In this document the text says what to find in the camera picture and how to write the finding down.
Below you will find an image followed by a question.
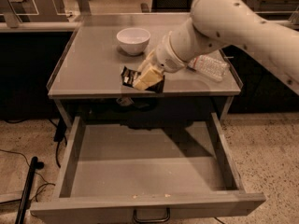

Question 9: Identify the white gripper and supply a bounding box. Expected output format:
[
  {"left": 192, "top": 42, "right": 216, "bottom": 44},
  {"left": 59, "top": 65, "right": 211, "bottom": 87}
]
[{"left": 133, "top": 32, "right": 187, "bottom": 91}]

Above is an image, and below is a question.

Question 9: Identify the black rxbar chocolate wrapper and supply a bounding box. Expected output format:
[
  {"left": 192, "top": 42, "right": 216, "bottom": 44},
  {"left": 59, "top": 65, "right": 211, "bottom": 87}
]
[{"left": 121, "top": 66, "right": 164, "bottom": 93}]

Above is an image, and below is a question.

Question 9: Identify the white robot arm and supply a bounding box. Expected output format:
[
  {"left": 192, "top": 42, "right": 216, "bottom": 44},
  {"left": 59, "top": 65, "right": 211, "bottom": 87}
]
[{"left": 133, "top": 0, "right": 299, "bottom": 93}]

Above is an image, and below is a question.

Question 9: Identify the grey metal drawer cabinet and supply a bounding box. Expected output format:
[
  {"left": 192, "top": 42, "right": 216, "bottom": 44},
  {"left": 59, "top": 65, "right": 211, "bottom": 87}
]
[{"left": 48, "top": 13, "right": 242, "bottom": 127}]

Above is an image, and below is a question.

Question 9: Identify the open grey top drawer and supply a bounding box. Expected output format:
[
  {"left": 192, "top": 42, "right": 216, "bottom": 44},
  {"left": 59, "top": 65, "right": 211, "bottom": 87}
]
[{"left": 30, "top": 114, "right": 265, "bottom": 224}]

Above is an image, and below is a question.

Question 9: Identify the white ceramic bowl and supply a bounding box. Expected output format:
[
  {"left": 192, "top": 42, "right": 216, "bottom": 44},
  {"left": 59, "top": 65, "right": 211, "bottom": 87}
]
[{"left": 117, "top": 27, "right": 150, "bottom": 55}]

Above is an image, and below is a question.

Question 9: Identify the clear plastic water bottle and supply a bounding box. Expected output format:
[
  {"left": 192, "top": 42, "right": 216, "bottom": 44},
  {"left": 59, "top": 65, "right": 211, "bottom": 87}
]
[{"left": 188, "top": 55, "right": 229, "bottom": 82}]

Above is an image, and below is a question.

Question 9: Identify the black office chair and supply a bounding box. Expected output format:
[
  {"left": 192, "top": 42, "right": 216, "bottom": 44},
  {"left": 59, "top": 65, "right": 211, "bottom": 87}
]
[{"left": 140, "top": 0, "right": 192, "bottom": 13}]

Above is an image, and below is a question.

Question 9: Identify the black pole on floor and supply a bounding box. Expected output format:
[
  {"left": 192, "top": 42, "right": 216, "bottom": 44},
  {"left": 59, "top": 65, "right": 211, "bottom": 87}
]
[{"left": 15, "top": 157, "right": 44, "bottom": 224}]

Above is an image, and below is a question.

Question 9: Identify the grey horizontal rail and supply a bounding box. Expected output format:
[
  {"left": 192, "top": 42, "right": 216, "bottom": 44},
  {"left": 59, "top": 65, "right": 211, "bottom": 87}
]
[{"left": 0, "top": 21, "right": 80, "bottom": 33}]

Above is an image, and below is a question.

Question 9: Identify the black floor cable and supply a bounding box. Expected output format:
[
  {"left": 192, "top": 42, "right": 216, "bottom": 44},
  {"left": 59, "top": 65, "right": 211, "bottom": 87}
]
[{"left": 0, "top": 118, "right": 68, "bottom": 203}]

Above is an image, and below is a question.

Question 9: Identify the black metal drawer handle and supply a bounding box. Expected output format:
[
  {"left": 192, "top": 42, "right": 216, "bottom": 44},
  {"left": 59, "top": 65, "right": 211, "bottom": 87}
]
[{"left": 133, "top": 208, "right": 171, "bottom": 224}]

